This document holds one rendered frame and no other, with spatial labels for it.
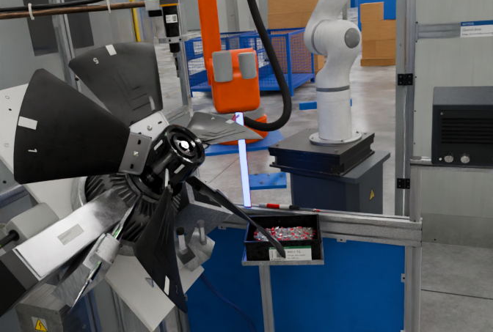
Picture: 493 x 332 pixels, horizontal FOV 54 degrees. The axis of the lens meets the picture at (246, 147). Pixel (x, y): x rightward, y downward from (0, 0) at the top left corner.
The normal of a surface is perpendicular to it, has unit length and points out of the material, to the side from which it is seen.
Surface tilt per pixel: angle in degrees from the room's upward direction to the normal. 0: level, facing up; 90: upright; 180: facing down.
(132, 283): 50
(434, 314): 0
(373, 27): 90
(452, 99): 15
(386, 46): 90
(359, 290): 90
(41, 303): 0
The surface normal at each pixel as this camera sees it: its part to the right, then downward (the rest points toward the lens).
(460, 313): -0.08, -0.95
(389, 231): -0.36, 0.30
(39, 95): 0.67, -0.17
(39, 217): 0.66, -0.59
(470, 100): -0.18, -0.84
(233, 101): 0.11, 0.29
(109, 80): 0.16, -0.37
